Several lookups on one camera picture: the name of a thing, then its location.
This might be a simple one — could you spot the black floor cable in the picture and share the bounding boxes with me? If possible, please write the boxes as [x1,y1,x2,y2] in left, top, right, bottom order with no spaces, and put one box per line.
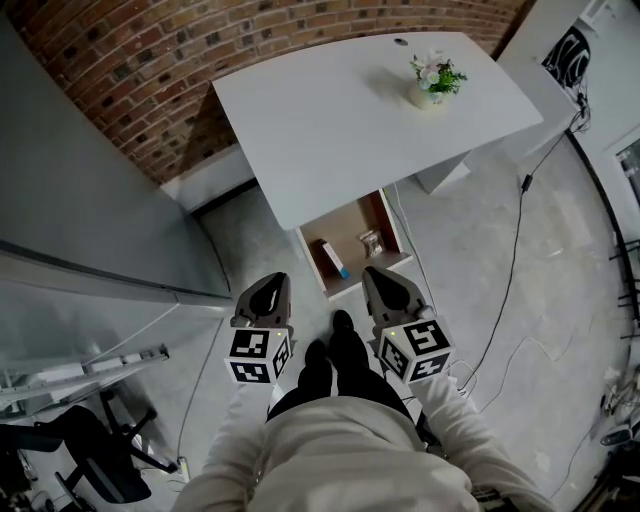
[469,89,592,414]

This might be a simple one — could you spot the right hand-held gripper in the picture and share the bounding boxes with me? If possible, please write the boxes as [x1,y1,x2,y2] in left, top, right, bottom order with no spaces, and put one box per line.
[360,265,454,386]

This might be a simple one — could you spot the black metal rack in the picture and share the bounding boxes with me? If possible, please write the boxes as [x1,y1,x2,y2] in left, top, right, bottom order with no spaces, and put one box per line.
[606,223,640,342]

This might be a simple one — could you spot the white vase with flowers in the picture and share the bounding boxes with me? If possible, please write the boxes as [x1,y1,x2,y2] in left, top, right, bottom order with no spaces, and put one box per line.
[408,48,469,111]

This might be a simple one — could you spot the white side table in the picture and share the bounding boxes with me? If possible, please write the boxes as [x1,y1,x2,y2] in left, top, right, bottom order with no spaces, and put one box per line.
[494,0,584,157]

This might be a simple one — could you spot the wooden drawer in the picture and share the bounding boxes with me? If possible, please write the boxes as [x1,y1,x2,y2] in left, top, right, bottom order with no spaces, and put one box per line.
[295,188,415,302]

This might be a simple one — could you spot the person's left forearm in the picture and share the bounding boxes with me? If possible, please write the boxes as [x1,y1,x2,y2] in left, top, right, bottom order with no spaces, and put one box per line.
[171,382,282,512]

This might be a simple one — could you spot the white box with blue end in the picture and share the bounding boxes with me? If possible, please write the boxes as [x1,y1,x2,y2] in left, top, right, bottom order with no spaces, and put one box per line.
[313,238,351,280]

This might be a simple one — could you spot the person's right forearm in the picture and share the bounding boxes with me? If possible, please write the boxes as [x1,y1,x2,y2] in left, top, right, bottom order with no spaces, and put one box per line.
[415,372,557,512]

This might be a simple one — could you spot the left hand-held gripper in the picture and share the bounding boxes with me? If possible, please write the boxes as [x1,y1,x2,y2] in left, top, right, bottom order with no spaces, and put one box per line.
[223,271,295,387]

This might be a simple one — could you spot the black coiled cable bundle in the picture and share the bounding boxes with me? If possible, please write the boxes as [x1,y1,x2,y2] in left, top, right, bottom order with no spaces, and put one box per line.
[541,26,592,90]

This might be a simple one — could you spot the person's black trousers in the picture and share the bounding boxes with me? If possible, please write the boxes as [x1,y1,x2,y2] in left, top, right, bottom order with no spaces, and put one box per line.
[267,324,416,436]

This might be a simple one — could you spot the clear plastic packet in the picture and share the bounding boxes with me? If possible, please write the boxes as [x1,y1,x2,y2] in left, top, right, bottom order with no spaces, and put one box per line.
[356,229,387,259]

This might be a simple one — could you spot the grey cabinet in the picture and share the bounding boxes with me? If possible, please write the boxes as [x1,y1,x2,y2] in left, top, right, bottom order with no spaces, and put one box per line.
[0,14,237,314]

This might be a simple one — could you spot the black office chair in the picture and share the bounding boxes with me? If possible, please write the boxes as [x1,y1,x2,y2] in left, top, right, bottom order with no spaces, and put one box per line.
[0,388,180,507]

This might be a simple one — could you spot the white desk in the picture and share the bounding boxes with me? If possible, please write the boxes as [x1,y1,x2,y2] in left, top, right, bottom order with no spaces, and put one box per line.
[211,31,545,232]

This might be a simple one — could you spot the looped white floor cable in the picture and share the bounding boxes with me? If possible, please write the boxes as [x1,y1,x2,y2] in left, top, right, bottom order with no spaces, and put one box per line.
[452,333,577,401]

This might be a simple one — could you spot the person's cream sweatshirt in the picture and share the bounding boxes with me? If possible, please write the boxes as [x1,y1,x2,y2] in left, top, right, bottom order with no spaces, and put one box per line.
[239,395,481,512]

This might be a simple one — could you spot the aluminium rail frame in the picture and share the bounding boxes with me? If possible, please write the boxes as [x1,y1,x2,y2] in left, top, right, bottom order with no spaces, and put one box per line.
[0,342,171,404]

